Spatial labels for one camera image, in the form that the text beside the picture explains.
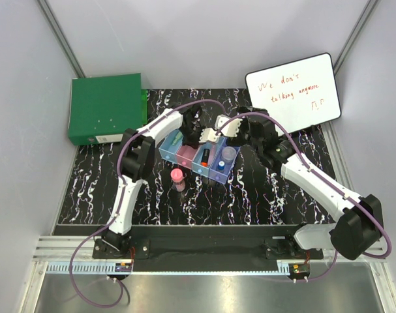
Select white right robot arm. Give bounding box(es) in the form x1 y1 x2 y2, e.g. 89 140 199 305
216 107 388 260

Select aluminium front rail frame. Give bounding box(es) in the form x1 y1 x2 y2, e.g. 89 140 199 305
20 127 396 313

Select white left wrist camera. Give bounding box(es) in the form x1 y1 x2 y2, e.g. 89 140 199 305
199 128 220 144

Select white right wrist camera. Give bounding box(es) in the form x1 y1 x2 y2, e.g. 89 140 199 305
215 115 243 138

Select green ring binder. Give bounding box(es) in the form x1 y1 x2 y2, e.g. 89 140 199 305
68 73 147 146

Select light blue drawer bin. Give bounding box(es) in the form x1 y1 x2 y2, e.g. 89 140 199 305
159 130 183 164

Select blue and grey bottle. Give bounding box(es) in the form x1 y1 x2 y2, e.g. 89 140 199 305
217 160 225 172

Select clear jar of bands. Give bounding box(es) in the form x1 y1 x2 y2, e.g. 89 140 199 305
221 146 237 164

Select green transparent highlighter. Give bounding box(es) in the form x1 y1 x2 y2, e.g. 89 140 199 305
171 132 183 146

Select black marble pattern mat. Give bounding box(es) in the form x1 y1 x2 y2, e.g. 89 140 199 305
53 87 348 226

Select white dry-erase board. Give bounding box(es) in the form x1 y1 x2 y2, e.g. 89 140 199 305
245 53 341 133

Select sky blue drawer bin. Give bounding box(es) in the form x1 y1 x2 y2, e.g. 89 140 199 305
192 142 219 177

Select colourful pink-capped tube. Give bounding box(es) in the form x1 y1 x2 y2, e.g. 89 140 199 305
170 168 185 192

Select black orange-capped marker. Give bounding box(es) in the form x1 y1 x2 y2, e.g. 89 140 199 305
200 148 211 167

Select purple drawer bin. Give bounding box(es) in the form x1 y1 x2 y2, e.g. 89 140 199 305
209 139 239 184

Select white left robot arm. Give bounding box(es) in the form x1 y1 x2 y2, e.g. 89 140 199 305
100 100 202 258

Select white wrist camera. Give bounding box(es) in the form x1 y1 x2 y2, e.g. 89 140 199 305
215 115 243 138
199 128 220 144

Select pink drawer bin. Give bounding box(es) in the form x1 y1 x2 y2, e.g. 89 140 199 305
175 145 198 170

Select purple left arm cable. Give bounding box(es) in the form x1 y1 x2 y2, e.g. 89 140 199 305
69 99 226 308

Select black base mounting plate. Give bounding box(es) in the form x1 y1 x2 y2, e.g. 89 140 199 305
93 225 324 275

